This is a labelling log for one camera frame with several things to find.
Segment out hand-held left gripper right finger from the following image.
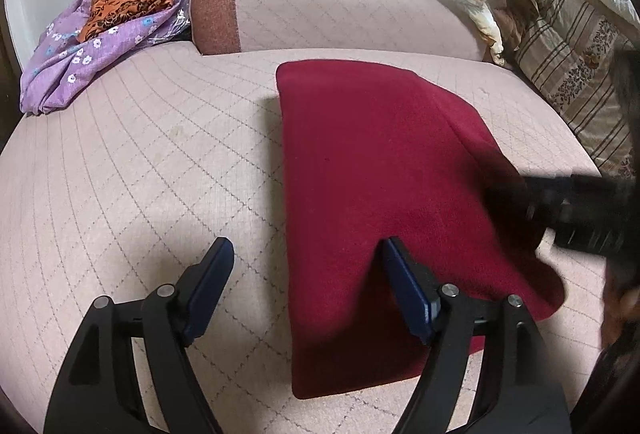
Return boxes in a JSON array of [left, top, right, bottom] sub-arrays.
[[381, 236, 572, 434]]

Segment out striped floral pillow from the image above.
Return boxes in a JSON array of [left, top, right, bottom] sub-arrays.
[[515, 0, 640, 179]]

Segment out person's right hand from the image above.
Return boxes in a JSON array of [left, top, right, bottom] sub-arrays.
[[601, 284, 640, 350]]

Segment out dark red sweater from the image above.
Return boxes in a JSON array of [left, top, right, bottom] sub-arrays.
[[275, 60, 567, 401]]

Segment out orange patterned cloth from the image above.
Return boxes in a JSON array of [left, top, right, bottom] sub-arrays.
[[79, 0, 188, 42]]

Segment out rolled pink quilted bolster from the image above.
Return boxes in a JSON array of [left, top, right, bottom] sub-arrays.
[[191, 0, 501, 64]]

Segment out clear plastic bag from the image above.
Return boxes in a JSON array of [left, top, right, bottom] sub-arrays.
[[150, 1, 193, 47]]

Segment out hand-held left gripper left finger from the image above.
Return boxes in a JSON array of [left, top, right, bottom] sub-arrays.
[[44, 236, 236, 434]]

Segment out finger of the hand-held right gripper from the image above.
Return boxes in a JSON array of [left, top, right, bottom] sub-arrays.
[[487, 175, 573, 229]]

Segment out purple floral cloth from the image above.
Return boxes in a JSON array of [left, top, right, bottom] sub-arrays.
[[20, 0, 193, 115]]

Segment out pink quilted bed mat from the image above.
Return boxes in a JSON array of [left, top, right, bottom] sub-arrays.
[[0, 48, 621, 434]]

